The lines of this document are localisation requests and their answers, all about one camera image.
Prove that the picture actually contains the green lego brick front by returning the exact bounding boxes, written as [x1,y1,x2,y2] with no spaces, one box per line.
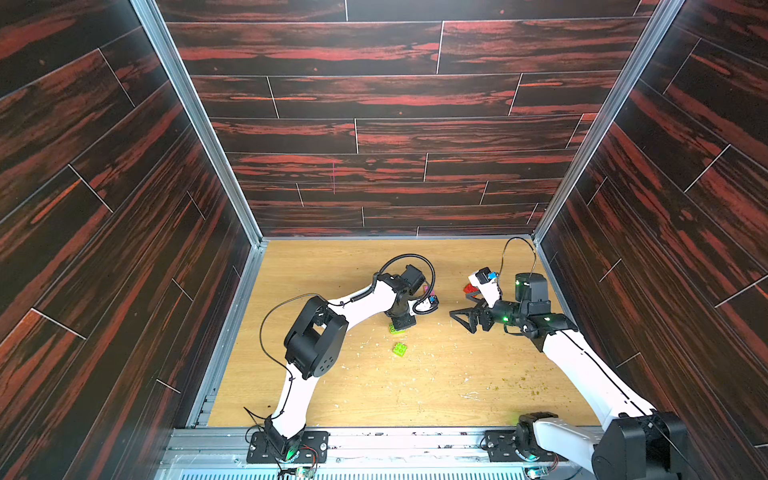
[392,342,408,358]

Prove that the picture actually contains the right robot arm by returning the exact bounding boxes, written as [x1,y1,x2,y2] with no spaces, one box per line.
[450,268,690,479]

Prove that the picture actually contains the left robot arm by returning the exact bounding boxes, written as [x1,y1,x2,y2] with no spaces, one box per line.
[264,265,437,449]

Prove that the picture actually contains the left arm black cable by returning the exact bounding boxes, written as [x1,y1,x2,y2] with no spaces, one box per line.
[242,253,437,421]

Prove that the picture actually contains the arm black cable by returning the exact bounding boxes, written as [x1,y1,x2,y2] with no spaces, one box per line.
[497,235,538,280]
[242,253,437,421]

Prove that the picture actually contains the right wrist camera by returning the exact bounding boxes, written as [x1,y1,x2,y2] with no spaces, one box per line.
[468,267,502,307]

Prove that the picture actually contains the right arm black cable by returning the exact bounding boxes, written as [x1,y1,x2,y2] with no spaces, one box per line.
[497,235,538,280]

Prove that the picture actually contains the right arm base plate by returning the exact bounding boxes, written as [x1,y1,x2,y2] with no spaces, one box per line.
[480,430,536,463]

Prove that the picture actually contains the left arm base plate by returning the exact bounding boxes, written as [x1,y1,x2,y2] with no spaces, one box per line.
[246,430,330,465]

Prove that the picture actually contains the aluminium front rail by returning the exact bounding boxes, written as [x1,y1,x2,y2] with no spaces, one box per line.
[155,426,593,479]

